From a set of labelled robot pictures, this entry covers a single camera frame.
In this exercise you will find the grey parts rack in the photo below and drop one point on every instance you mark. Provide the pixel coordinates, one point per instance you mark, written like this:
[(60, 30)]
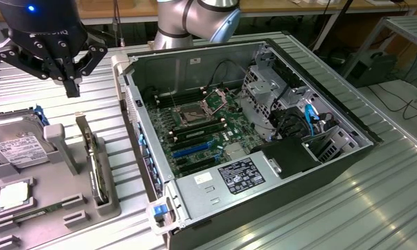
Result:
[(54, 187)]

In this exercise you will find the blue case latch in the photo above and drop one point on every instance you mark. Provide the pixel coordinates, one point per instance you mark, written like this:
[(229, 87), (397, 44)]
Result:
[(160, 210)]

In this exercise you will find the wooden desk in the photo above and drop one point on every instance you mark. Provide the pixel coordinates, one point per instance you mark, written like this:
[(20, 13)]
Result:
[(298, 6)]

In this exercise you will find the silver CPU chip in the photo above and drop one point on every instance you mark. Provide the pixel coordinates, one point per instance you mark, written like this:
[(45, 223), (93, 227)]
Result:
[(13, 195)]

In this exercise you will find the grey metal shelf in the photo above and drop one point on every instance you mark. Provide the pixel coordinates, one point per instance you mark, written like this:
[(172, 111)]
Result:
[(413, 28)]

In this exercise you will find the blue expansion slot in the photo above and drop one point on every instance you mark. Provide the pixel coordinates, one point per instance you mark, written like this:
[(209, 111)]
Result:
[(190, 151)]

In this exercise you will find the grey power supply unit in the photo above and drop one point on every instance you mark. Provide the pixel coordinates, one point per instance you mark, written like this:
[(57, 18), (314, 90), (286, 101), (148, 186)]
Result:
[(201, 198)]

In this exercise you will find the green RAM stick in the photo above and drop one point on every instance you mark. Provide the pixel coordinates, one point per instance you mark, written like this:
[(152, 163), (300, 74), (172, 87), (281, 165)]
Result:
[(37, 212), (197, 133)]

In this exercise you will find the black plastic air shroud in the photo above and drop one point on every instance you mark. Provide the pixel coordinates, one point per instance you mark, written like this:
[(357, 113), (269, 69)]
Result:
[(288, 156)]

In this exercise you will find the green motherboard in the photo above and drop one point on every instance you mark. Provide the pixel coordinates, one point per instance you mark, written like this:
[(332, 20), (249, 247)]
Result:
[(229, 122)]

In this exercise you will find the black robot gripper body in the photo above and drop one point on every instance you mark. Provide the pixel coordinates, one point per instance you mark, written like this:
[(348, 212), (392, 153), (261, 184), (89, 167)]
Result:
[(37, 23)]

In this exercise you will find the long black expansion slot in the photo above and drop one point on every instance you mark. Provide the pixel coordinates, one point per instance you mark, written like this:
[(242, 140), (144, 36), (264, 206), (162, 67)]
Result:
[(188, 145), (196, 163), (198, 170)]

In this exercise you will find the blue slot retention clip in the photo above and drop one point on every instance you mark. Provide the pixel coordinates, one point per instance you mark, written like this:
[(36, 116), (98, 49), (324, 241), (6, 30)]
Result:
[(153, 163), (158, 183), (156, 172), (142, 142), (148, 151)]

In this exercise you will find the metal socket cover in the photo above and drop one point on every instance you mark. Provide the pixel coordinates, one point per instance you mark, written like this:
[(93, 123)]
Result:
[(217, 100)]

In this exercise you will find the green graphics card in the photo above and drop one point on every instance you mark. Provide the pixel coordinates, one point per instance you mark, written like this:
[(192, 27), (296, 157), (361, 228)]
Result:
[(96, 172)]

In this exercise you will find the CPU socket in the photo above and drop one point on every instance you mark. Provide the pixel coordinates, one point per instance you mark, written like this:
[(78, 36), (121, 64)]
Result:
[(190, 113)]

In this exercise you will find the silver chipset heatsink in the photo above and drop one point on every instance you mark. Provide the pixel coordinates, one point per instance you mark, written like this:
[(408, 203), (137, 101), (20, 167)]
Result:
[(236, 151)]

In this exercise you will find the silver disk bay cage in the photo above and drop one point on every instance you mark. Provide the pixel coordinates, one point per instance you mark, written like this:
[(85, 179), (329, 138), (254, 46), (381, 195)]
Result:
[(260, 86)]

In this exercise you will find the black open PC case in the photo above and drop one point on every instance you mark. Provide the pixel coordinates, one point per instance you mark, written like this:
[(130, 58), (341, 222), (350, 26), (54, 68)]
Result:
[(292, 203)]

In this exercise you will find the black equipment box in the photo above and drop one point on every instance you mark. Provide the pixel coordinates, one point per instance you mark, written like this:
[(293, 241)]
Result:
[(372, 70)]

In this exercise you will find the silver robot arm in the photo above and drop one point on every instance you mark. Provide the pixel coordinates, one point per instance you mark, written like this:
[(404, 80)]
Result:
[(180, 15)]

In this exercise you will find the blue disk carrier bracket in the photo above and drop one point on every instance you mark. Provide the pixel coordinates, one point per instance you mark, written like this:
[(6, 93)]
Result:
[(41, 115)]

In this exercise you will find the black RAM slot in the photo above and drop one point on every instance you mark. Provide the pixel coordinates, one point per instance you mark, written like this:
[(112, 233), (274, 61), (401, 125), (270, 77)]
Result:
[(180, 100), (182, 103), (178, 96), (177, 93), (196, 126), (194, 123)]

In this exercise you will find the black intrusion switch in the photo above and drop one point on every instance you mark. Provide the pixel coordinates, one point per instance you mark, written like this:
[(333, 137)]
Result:
[(138, 102)]

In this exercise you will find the thin metal locking lever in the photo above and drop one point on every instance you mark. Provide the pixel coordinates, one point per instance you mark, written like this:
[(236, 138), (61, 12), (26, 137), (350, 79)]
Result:
[(173, 99)]

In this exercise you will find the perforated silver disk bay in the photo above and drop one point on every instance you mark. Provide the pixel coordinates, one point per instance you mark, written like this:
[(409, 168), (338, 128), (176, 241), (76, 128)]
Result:
[(333, 148)]

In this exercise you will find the silver hard disk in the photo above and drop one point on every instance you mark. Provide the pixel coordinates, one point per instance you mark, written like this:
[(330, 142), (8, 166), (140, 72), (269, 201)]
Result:
[(17, 148)]

